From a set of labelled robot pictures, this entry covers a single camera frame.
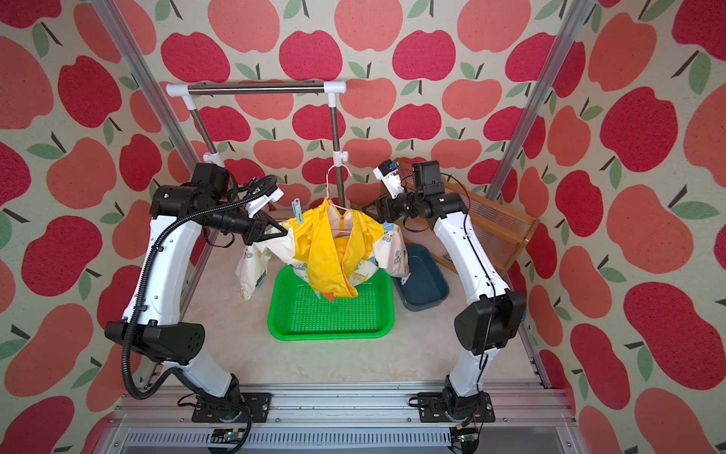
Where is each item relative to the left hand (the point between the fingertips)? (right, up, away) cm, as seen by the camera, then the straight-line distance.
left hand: (285, 234), depth 68 cm
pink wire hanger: (+4, +20, +45) cm, 50 cm away
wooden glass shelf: (+60, +2, +12) cm, 61 cm away
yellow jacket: (+12, -2, +2) cm, 12 cm away
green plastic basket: (-3, -26, +25) cm, 36 cm away
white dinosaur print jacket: (-7, -5, +1) cm, 9 cm away
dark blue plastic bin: (+42, -18, +31) cm, 55 cm away
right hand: (+22, +7, +9) cm, 25 cm away
